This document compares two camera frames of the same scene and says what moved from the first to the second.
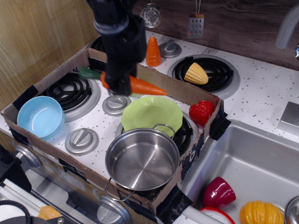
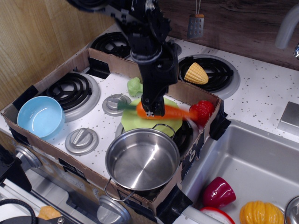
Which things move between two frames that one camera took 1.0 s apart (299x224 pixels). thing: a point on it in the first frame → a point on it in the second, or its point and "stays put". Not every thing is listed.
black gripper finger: x=124 y=87 → x=159 y=107
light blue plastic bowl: x=42 y=116 stays put
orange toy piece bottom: x=47 y=213 stays put
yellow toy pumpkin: x=259 y=212 stays put
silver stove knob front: x=81 y=141 stays put
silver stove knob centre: x=113 y=105 stays put
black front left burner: x=71 y=91 stays put
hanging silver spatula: x=195 y=24 stays put
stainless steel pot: x=142 y=159 stays put
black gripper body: x=124 y=45 → x=157 y=76
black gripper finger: x=113 y=87 → x=148 y=108
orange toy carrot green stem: x=137 y=86 → x=171 y=112
